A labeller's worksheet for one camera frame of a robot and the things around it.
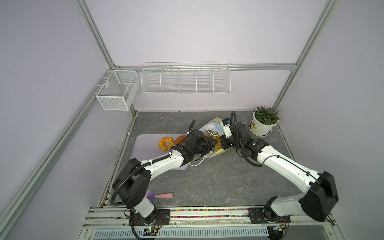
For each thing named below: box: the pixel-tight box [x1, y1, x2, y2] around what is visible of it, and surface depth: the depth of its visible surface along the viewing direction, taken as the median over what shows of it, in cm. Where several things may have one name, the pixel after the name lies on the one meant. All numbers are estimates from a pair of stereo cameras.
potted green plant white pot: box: [248, 106, 281, 137], surface depth 98 cm
